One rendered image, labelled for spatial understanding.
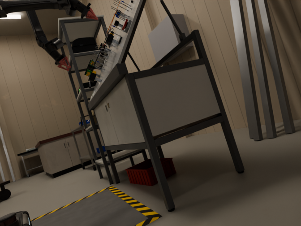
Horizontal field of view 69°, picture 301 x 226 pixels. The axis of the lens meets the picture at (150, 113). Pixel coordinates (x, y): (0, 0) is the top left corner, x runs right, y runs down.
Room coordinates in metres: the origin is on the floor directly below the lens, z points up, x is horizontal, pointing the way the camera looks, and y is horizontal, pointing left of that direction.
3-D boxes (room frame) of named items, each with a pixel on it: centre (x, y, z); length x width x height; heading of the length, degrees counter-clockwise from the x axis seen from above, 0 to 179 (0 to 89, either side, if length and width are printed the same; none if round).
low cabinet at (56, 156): (5.62, 1.79, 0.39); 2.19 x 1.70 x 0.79; 122
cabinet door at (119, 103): (1.50, 0.19, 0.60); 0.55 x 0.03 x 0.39; 25
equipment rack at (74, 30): (2.67, 0.53, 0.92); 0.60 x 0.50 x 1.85; 25
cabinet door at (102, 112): (2.00, 0.42, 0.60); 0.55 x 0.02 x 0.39; 25
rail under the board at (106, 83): (1.74, 0.32, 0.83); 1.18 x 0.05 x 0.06; 25
